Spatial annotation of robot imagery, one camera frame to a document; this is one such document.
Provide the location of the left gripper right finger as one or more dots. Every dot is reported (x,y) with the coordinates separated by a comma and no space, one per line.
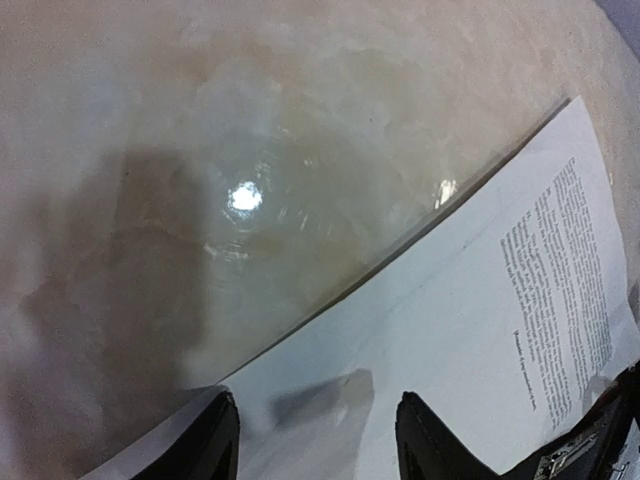
(427,449)

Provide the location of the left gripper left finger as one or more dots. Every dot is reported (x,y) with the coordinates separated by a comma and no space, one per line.
(207,450)

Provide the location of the black file folder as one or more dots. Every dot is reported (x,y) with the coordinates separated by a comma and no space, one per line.
(603,445)

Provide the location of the printed paper stack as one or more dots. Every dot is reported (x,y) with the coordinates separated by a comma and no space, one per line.
(509,319)

